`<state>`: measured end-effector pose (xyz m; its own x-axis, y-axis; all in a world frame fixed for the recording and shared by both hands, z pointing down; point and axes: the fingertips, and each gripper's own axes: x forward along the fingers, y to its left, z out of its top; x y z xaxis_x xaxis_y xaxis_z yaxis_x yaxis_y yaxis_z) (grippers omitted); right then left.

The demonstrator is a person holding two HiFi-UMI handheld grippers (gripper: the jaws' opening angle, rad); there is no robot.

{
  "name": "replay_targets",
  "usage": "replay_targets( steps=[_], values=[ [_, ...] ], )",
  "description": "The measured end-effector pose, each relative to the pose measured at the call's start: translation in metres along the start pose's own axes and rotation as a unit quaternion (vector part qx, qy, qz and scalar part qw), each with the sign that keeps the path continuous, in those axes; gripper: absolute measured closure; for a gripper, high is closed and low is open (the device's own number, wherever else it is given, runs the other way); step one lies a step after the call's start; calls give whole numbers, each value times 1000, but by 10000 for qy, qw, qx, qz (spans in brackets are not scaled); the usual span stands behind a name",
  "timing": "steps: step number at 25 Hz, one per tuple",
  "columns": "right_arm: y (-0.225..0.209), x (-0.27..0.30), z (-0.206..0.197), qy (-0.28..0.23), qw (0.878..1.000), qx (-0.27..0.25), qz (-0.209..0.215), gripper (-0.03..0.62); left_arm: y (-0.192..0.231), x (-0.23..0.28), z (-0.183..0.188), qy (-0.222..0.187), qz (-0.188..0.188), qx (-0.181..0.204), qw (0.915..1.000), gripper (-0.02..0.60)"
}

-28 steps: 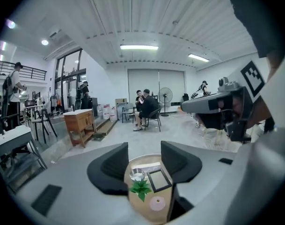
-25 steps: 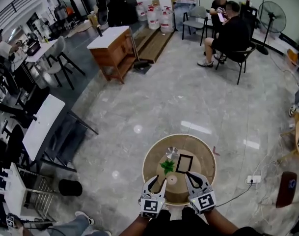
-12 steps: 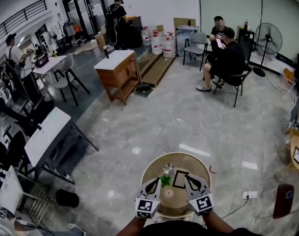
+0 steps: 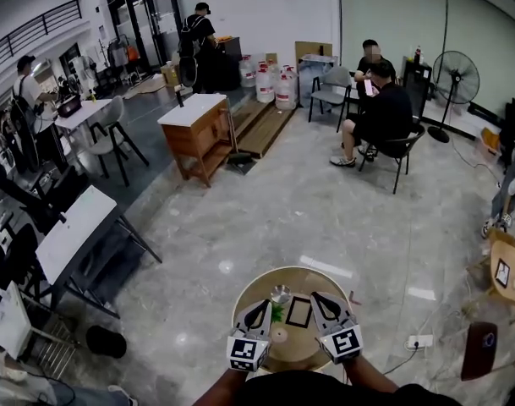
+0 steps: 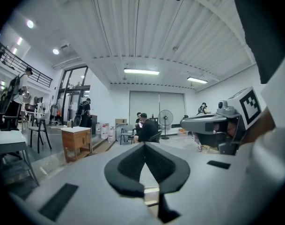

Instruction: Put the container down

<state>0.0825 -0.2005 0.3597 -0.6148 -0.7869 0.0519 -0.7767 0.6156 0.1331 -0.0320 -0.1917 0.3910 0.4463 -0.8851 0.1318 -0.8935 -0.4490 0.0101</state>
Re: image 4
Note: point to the white power strip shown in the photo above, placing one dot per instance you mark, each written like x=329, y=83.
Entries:
x=418, y=341

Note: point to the light wooden table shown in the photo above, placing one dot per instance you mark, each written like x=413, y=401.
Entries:
x=513, y=294

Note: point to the person's right forearm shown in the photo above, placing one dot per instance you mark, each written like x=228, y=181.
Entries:
x=367, y=376

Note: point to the black stair railing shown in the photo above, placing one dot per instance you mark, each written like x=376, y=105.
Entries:
x=33, y=29

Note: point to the clear water jug red label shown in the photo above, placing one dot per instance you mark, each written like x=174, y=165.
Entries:
x=290, y=72
x=274, y=69
x=248, y=71
x=265, y=83
x=286, y=92

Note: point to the brown chair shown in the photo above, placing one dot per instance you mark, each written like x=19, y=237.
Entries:
x=479, y=349

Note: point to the person's black shirt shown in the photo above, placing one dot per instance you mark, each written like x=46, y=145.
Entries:
x=324, y=391

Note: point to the orange box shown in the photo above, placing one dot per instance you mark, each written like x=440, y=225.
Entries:
x=489, y=140

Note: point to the black case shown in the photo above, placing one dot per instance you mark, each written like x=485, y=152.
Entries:
x=69, y=106

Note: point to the black office chair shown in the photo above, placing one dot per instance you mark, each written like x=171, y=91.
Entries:
x=16, y=254

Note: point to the black framed sign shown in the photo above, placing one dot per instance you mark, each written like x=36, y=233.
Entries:
x=502, y=272
x=287, y=311

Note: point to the brown cardboard panel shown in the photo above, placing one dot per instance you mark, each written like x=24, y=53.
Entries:
x=308, y=48

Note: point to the clear plastic bin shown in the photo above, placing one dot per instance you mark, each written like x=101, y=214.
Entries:
x=318, y=68

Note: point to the grey chair black legs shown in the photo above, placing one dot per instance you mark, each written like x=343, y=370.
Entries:
x=111, y=135
x=333, y=85

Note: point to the silver metal container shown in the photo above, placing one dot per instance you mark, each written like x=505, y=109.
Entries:
x=281, y=293

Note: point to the white bag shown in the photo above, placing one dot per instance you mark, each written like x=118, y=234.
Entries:
x=8, y=325

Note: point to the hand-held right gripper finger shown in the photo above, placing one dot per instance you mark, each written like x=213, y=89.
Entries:
x=338, y=306
x=317, y=309

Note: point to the round beige wooden holder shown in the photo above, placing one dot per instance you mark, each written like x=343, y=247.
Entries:
x=279, y=335

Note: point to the black counter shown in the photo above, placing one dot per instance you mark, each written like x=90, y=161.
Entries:
x=228, y=64

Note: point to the wooden step platform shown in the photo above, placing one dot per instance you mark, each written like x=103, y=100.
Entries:
x=265, y=127

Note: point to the pink phone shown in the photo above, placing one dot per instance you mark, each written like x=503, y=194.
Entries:
x=368, y=86

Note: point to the white table black legs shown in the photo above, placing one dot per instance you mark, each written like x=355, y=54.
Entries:
x=86, y=110
x=73, y=233

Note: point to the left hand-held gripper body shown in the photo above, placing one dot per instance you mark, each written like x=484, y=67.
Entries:
x=245, y=349

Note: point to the round wooden table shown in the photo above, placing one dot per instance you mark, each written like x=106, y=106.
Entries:
x=299, y=279

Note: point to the dark bottle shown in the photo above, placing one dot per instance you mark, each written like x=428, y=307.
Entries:
x=417, y=55

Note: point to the black standing fan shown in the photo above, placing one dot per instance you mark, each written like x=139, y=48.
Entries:
x=455, y=78

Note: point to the small green plant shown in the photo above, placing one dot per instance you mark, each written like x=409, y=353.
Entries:
x=277, y=312

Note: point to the black cabinet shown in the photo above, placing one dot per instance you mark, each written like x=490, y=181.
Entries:
x=417, y=89

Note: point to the cardboard box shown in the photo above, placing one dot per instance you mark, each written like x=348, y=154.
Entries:
x=171, y=74

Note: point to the black cap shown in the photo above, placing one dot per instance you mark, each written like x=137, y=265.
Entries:
x=106, y=341

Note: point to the person's left forearm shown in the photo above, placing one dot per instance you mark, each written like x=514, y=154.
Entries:
x=221, y=387

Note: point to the wooden cabinet white top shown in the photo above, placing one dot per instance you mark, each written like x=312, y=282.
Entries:
x=198, y=135

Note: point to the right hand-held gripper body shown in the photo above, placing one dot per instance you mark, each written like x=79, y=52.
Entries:
x=341, y=341

